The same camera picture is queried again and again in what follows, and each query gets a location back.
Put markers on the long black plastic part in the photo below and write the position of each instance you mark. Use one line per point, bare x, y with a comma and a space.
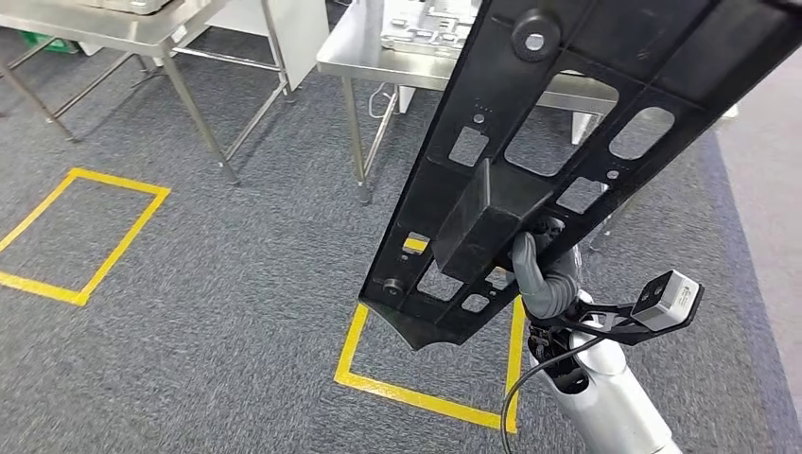
495, 207

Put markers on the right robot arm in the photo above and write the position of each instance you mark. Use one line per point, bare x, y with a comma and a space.
614, 401

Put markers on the stainless steel workbench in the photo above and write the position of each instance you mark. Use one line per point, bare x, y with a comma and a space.
357, 56

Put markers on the white stand foot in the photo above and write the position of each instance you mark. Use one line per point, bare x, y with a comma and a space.
407, 99
581, 128

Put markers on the yellow floor tape square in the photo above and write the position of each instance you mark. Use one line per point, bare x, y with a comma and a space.
426, 404

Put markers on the stamped silver metal panel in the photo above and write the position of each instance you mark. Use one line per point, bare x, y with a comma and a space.
426, 31

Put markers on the white cabinet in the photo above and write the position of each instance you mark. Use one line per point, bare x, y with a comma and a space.
294, 31

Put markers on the stainless steel table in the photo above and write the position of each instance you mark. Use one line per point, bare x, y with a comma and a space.
125, 31

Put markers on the green crate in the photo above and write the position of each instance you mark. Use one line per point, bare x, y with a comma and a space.
47, 42

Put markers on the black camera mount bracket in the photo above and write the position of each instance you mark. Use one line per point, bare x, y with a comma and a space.
614, 319

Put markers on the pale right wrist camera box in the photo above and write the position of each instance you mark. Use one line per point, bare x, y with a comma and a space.
667, 301

